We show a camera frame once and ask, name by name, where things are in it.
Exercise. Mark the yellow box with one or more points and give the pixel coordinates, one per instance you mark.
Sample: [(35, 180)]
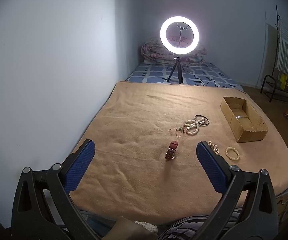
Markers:
[(287, 82)]

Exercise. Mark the folded floral quilt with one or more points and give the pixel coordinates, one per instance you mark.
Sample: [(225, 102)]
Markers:
[(151, 52)]

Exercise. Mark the beige cloth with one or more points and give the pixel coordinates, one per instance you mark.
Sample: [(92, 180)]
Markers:
[(124, 227)]

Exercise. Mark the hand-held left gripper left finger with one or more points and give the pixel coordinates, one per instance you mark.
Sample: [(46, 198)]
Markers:
[(82, 162)]

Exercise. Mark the tan blanket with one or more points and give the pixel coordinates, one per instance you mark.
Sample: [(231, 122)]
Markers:
[(134, 130)]

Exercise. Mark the small metal clip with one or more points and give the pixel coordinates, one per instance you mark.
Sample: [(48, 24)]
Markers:
[(240, 116)]

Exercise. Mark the black tripod stand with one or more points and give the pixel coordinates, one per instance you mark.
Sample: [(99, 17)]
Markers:
[(177, 63)]

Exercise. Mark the small pearl strand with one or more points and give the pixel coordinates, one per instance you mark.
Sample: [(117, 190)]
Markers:
[(214, 147)]

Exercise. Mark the striped clothing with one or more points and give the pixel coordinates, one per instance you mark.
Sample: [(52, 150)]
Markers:
[(184, 230)]

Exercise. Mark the white leaning board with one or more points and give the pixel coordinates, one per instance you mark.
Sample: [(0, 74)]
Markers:
[(269, 55)]

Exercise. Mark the cardboard box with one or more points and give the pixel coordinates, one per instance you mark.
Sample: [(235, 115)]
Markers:
[(251, 136)]

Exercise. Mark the white hanging cloth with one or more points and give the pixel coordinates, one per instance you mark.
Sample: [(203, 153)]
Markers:
[(284, 47)]

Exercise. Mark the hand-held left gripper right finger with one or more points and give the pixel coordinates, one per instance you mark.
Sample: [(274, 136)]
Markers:
[(210, 163)]

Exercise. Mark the blue checked bedsheet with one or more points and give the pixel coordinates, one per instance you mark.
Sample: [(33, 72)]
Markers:
[(154, 72)]

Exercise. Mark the black clothes drying rack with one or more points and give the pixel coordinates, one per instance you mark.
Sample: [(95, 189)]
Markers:
[(276, 25)]

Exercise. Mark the low black metal rack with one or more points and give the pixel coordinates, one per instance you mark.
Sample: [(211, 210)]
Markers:
[(267, 76)]

